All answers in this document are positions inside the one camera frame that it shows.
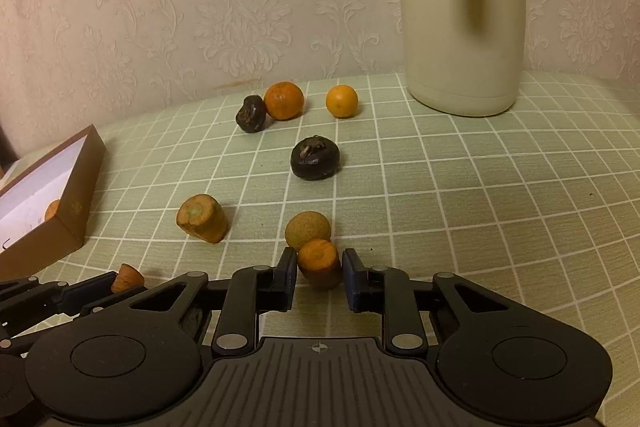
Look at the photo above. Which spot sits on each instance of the cream thermos jug grey handle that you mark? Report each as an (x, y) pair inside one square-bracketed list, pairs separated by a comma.
[(464, 57)]

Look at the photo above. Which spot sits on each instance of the small carrot piece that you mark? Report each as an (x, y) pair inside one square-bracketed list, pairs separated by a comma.
[(126, 279), (319, 262)]

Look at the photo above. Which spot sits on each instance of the small round orange kumquat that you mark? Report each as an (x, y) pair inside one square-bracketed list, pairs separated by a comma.
[(342, 101)]

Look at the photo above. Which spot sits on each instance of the orange mandarin near dark fruit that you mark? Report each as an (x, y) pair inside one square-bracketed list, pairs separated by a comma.
[(284, 100)]

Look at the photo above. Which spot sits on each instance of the green brown kiwi fruit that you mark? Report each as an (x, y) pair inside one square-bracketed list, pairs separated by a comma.
[(306, 226)]

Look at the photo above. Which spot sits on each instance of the dark brown fruit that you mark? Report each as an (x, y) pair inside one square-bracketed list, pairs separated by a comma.
[(251, 117), (315, 158)]

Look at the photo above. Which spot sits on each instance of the carrot chunk with green core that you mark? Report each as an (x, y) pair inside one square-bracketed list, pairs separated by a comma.
[(201, 216)]

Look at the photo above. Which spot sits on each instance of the brown cardboard box white inside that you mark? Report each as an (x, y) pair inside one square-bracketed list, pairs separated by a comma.
[(29, 244)]

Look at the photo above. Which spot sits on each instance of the small carrot piece front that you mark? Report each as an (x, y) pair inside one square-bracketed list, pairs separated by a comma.
[(126, 279)]

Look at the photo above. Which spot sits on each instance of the round orange mandarin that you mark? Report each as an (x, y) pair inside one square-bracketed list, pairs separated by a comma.
[(52, 209)]

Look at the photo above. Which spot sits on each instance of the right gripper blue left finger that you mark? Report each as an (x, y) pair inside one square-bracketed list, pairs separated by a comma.
[(284, 280)]

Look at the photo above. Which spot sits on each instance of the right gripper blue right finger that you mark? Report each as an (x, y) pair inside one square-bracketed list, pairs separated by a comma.
[(356, 283)]

